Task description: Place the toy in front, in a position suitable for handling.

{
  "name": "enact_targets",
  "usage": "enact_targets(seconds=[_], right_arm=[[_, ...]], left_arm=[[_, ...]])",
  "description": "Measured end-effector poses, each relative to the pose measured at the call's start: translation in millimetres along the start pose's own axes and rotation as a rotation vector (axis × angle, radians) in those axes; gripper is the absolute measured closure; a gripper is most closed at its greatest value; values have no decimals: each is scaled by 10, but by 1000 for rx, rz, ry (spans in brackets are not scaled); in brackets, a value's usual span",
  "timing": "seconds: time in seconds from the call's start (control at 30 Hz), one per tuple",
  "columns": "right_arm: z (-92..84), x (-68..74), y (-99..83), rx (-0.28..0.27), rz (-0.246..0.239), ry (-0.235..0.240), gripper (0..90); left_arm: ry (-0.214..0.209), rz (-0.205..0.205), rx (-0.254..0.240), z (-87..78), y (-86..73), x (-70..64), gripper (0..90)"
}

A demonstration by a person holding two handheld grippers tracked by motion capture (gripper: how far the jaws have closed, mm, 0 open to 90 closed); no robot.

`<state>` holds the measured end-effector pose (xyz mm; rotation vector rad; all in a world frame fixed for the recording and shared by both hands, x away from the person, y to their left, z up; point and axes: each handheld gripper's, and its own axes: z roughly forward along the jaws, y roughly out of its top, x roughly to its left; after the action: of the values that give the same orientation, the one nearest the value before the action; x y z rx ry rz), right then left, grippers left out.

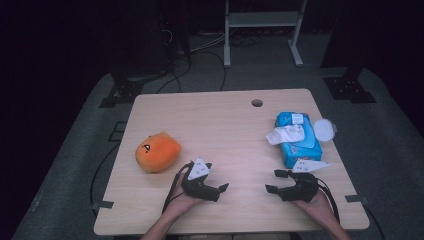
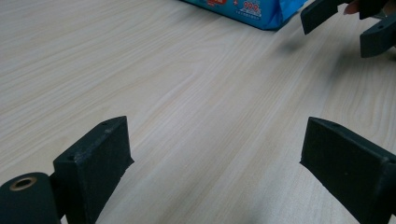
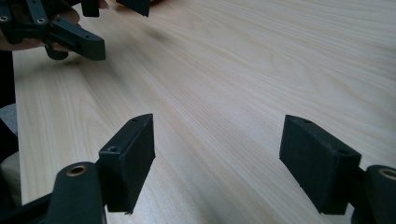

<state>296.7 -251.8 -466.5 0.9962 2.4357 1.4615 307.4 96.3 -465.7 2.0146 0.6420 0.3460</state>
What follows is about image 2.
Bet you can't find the blue wet wipe pack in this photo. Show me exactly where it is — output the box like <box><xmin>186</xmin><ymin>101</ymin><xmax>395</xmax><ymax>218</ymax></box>
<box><xmin>180</xmin><ymin>0</ymin><xmax>309</xmax><ymax>32</ymax></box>

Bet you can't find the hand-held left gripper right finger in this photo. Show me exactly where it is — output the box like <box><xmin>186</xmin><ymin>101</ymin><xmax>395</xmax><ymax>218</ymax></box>
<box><xmin>299</xmin><ymin>117</ymin><xmax>396</xmax><ymax>224</ymax></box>

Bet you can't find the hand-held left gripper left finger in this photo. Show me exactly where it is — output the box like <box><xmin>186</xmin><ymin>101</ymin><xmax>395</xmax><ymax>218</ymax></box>
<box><xmin>49</xmin><ymin>116</ymin><xmax>135</xmax><ymax>224</ymax></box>

